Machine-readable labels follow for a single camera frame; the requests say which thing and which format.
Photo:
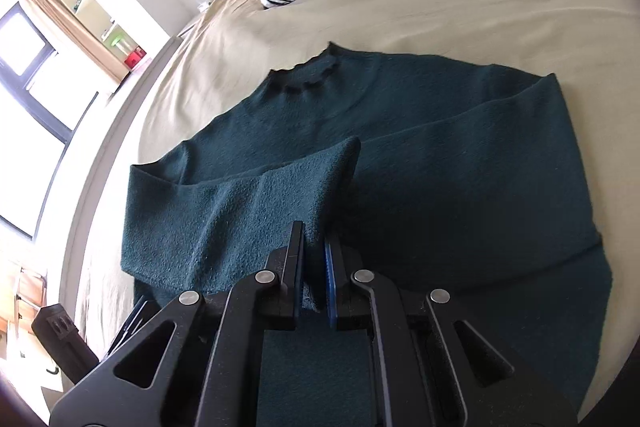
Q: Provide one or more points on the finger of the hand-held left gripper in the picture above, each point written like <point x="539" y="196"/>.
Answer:
<point x="131" y="324"/>

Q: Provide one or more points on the bed with beige sheet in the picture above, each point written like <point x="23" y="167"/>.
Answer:
<point x="450" y="12"/>

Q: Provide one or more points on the beige curtain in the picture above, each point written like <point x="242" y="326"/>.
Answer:
<point x="75" y="27"/>

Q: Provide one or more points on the red box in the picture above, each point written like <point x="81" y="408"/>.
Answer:
<point x="135" y="58"/>

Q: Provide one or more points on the black framed window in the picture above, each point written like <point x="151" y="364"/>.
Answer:
<point x="30" y="72"/>

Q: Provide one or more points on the dark teal knit sweater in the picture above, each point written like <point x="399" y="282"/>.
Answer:
<point x="425" y="167"/>

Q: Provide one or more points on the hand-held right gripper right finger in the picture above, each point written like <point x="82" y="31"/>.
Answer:
<point x="330" y="279"/>

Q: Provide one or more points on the green plastic container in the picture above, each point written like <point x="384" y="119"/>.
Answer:
<point x="116" y="38"/>

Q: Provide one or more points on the wooden chair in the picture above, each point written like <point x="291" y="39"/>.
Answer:
<point x="27" y="287"/>

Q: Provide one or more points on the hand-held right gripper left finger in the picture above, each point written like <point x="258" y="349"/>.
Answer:
<point x="298" y="267"/>

